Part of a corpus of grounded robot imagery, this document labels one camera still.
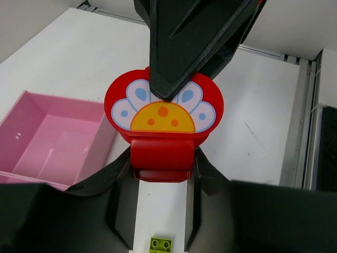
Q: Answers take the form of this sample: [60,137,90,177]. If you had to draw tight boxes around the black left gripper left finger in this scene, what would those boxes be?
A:
[1,149,139,252]

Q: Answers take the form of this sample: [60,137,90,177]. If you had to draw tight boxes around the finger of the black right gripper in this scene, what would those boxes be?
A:
[134,0,266,100]

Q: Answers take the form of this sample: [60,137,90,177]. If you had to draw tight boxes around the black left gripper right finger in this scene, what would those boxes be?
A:
[184,148,336,252]

